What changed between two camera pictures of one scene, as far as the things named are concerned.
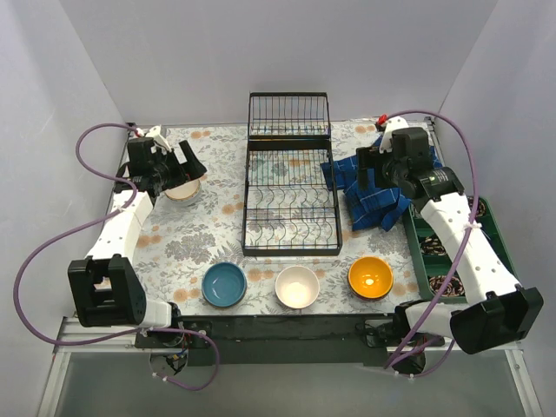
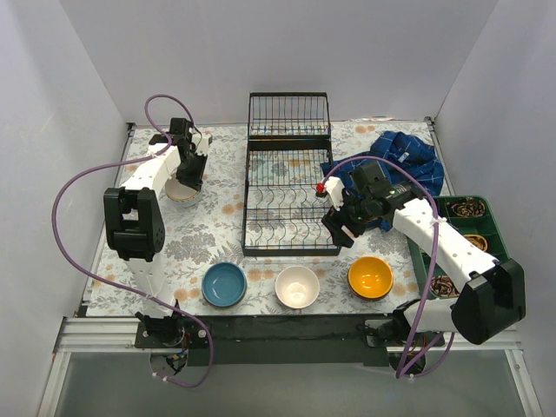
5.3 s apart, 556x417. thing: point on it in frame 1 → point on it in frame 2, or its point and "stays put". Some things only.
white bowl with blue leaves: x=183 y=194 stays put
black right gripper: x=370 y=164 → x=340 y=223
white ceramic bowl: x=297 y=287 stays put
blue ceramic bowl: x=224 y=284 stays put
